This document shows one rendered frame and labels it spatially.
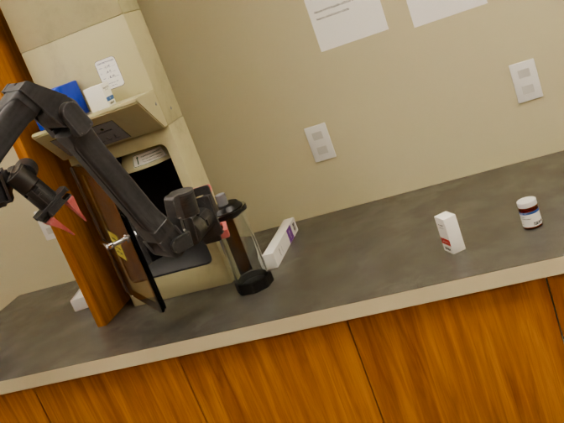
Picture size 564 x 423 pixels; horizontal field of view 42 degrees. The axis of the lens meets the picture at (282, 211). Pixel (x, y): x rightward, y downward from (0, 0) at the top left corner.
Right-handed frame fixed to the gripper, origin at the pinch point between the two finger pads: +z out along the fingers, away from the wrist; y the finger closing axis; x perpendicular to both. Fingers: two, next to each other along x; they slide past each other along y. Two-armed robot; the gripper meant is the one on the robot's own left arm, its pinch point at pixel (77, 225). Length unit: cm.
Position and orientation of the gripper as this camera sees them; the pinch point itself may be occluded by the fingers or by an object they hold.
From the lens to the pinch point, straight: 190.7
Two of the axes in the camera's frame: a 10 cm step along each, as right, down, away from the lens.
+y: -5.8, 7.7, -2.9
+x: 4.8, 0.3, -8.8
